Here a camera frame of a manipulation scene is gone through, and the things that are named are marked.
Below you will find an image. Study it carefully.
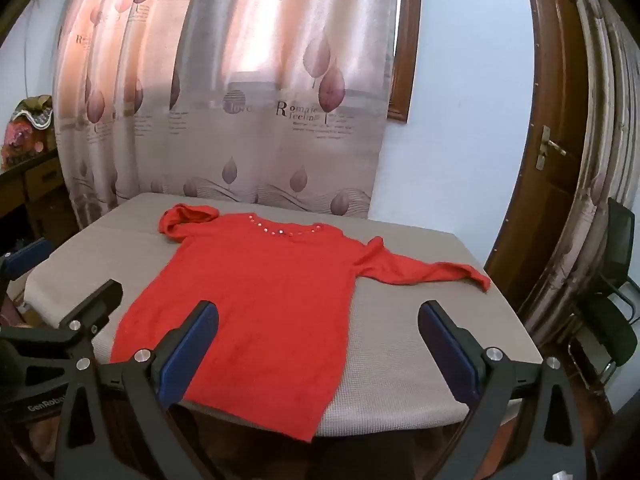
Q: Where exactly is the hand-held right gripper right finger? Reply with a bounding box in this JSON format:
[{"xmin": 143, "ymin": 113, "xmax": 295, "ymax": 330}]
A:
[{"xmin": 417, "ymin": 300, "xmax": 591, "ymax": 480}]

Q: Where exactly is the black chair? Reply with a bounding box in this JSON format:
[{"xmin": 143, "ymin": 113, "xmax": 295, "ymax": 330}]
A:
[{"xmin": 567, "ymin": 197, "xmax": 640, "ymax": 391}]

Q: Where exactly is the hanging door curtain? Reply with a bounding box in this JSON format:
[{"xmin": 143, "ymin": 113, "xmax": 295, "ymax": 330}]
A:
[{"xmin": 517, "ymin": 0, "xmax": 640, "ymax": 346}]

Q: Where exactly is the grey table cloth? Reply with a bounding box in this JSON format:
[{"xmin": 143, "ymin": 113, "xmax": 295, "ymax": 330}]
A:
[{"xmin": 22, "ymin": 191, "xmax": 543, "ymax": 438}]

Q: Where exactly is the leaf print curtain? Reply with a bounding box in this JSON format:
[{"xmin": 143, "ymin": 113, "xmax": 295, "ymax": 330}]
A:
[{"xmin": 52, "ymin": 0, "xmax": 401, "ymax": 221}]

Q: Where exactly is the brown wooden door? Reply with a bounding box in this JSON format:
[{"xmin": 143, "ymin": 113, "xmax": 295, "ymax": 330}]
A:
[{"xmin": 485, "ymin": 0, "xmax": 593, "ymax": 321}]

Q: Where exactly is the brass door handle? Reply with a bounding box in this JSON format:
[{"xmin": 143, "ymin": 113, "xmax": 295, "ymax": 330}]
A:
[{"xmin": 536, "ymin": 126, "xmax": 568, "ymax": 171}]

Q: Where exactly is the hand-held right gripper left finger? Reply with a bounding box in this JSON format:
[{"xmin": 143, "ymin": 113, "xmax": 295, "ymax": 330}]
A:
[{"xmin": 52, "ymin": 300, "xmax": 221, "ymax": 480}]

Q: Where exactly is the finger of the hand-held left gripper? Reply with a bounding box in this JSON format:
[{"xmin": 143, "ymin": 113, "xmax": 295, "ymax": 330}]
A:
[
  {"xmin": 0, "ymin": 239, "xmax": 55, "ymax": 287},
  {"xmin": 54, "ymin": 279, "xmax": 124, "ymax": 362}
]

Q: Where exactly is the colourful fabric bundle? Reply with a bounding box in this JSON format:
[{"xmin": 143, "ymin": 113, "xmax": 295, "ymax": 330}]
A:
[{"xmin": 0, "ymin": 95, "xmax": 56, "ymax": 171}]

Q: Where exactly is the wooden cabinet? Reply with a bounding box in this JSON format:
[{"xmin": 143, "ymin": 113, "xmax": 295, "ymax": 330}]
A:
[{"xmin": 0, "ymin": 152, "xmax": 81, "ymax": 251}]

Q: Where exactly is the red sweater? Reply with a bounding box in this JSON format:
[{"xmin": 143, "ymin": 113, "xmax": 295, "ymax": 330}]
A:
[{"xmin": 109, "ymin": 203, "xmax": 492, "ymax": 443}]

